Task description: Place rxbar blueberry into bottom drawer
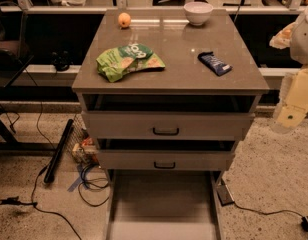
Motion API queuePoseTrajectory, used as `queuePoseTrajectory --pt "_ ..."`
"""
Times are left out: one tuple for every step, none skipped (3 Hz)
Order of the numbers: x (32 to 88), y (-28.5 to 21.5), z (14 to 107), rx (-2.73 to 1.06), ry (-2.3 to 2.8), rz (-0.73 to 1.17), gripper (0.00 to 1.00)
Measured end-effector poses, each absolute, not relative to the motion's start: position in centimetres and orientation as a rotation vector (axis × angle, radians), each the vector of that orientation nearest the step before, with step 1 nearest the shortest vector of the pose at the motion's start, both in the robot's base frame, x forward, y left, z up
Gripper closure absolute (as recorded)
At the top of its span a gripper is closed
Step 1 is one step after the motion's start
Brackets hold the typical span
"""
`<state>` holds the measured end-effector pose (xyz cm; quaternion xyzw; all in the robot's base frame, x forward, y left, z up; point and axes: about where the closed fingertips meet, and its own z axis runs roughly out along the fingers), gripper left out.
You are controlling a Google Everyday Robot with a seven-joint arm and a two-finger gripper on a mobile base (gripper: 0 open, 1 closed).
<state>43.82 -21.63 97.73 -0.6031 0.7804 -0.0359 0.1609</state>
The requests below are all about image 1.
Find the black power adapter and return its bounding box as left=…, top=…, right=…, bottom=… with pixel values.
left=216, top=185, right=234, bottom=206

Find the white ceramic bowl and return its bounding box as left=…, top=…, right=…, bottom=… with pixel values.
left=184, top=2, right=214, bottom=26

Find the top grey drawer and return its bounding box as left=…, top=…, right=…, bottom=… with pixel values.
left=82, top=111, right=254, bottom=141

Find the cluttered wire basket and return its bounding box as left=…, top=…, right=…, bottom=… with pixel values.
left=66, top=114, right=98, bottom=164

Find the grey drawer cabinet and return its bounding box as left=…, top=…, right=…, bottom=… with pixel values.
left=71, top=7, right=271, bottom=240

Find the black tube on floor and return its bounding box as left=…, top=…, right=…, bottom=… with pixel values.
left=44, top=119, right=74, bottom=184

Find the green chip bag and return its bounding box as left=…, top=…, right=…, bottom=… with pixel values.
left=96, top=43, right=165, bottom=83

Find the blue rxbar blueberry bar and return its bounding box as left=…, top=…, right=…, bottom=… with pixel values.
left=197, top=52, right=233, bottom=76

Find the orange fruit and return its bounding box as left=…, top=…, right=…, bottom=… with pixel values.
left=118, top=13, right=131, bottom=28

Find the small black device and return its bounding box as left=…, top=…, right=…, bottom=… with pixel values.
left=51, top=51, right=71, bottom=72

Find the dark chair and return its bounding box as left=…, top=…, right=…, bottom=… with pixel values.
left=0, top=1, right=33, bottom=89

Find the middle grey drawer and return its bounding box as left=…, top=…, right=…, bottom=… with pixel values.
left=97, top=150, right=235, bottom=171

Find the open bottom grey drawer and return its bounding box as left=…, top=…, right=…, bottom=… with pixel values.
left=104, top=170, right=225, bottom=240

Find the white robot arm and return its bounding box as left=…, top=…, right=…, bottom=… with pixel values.
left=270, top=5, right=308, bottom=133

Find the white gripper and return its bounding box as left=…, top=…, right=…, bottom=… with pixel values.
left=271, top=66, right=308, bottom=134

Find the coiled black cable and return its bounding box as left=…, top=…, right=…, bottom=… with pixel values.
left=77, top=163, right=111, bottom=208

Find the black floor cable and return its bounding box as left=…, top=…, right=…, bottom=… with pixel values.
left=0, top=67, right=83, bottom=240

